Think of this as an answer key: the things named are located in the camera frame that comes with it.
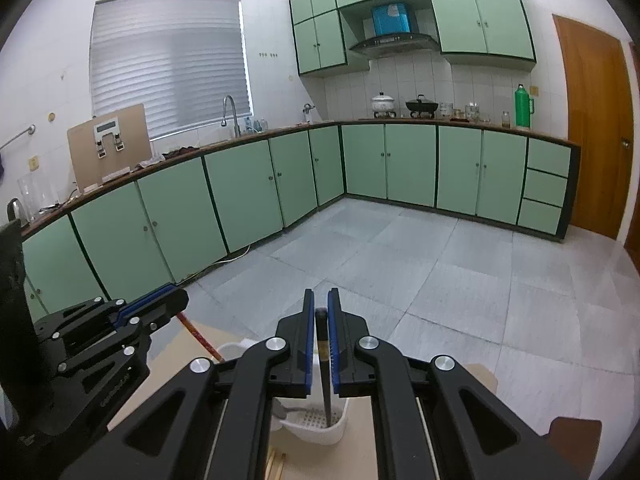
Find steel kettle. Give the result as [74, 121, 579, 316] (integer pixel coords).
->
[5, 198, 27, 227]

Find green base cabinets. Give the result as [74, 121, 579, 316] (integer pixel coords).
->
[20, 122, 581, 322]

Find white utensil holder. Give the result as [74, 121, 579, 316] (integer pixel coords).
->
[215, 341, 349, 449]

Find cardboard sheet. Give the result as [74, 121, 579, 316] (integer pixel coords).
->
[107, 310, 501, 480]

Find brown wooden door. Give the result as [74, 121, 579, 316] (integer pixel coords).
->
[552, 14, 637, 242]

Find metal wall bar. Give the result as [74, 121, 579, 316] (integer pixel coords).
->
[0, 123, 37, 152]

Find white window blind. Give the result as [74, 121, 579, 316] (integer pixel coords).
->
[90, 0, 253, 143]

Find white floor cable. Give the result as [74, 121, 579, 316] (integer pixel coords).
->
[191, 244, 252, 282]

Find white mounted device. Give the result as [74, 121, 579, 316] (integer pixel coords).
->
[93, 117, 125, 159]

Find brown wooden stool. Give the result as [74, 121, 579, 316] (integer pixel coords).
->
[546, 416, 604, 467]

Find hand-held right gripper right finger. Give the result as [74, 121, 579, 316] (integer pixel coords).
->
[327, 287, 583, 480]

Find green drawer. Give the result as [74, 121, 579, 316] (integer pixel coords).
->
[517, 199, 567, 237]
[521, 169, 571, 208]
[525, 137, 573, 179]

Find clear glass pitcher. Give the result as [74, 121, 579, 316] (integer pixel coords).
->
[17, 174, 57, 222]

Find range hood with blue chimney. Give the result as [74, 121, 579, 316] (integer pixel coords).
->
[348, 2, 440, 59]

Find green wall cabinets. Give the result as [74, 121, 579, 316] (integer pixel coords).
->
[289, 0, 538, 79]

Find white cooking pot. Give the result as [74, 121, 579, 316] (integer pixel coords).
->
[370, 91, 399, 114]

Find black chopstick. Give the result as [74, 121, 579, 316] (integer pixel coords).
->
[316, 309, 329, 429]

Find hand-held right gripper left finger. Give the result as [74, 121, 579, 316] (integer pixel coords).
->
[60, 287, 317, 480]

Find gas stove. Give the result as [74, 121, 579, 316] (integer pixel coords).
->
[372, 109, 442, 121]

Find chrome kitchen faucet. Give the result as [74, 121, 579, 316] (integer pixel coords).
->
[221, 94, 242, 139]

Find green thermos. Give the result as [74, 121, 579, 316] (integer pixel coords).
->
[514, 83, 536, 129]

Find black wok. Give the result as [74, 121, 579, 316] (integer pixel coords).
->
[404, 93, 441, 114]

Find brown cardboard board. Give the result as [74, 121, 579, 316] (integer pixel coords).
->
[67, 103, 153, 193]

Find red chopstick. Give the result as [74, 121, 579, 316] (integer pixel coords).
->
[177, 311, 224, 364]

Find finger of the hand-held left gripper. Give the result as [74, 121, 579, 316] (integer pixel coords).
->
[51, 287, 190, 378]
[32, 284, 177, 345]

